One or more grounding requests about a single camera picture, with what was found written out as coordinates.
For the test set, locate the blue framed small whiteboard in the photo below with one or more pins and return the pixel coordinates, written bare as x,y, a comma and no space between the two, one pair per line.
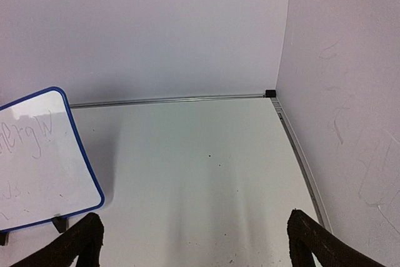
45,171

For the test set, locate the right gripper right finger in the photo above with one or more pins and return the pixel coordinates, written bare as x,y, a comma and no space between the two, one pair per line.
308,241

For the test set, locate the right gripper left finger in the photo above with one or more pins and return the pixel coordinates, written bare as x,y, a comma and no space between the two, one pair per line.
81,243

